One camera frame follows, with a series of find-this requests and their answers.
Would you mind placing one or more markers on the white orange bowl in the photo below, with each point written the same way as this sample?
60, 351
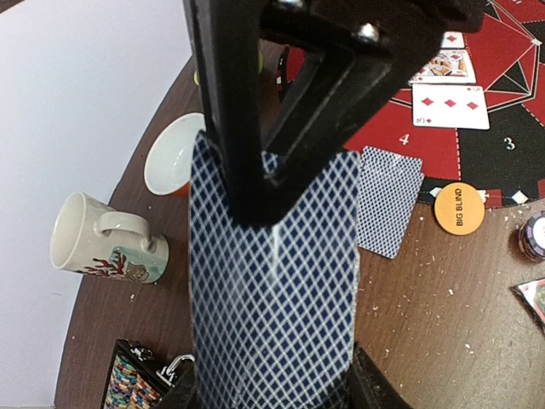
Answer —
168, 166

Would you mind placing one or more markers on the blue grey cloth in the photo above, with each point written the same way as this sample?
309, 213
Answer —
273, 308

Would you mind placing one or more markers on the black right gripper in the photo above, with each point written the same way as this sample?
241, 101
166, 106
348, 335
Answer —
359, 54

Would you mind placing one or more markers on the red black poker mat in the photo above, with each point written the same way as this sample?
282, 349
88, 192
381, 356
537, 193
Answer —
506, 162

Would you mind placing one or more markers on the black poker chip case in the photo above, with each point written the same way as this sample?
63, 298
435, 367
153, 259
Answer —
136, 379

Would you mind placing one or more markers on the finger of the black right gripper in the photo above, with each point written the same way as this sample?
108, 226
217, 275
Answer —
225, 43

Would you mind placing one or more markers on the three of diamonds card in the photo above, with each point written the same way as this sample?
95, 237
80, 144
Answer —
450, 106

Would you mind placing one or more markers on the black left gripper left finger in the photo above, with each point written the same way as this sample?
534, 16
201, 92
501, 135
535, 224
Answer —
184, 393

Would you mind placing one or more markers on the king face card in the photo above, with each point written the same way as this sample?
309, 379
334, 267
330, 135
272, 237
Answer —
449, 66

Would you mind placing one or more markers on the lime green bowl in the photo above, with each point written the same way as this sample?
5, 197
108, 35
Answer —
260, 68

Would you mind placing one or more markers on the orange big blind button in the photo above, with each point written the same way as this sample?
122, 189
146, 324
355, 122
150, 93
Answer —
459, 209

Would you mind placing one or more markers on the dealt card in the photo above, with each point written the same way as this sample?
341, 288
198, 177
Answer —
389, 184

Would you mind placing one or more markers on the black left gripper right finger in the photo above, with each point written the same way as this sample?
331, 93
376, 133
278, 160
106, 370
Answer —
368, 387

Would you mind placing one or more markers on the ceramic coral pattern mug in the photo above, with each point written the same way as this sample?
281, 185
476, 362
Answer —
92, 238

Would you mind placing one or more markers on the black red triangular all-in marker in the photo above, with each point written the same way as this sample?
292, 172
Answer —
531, 294

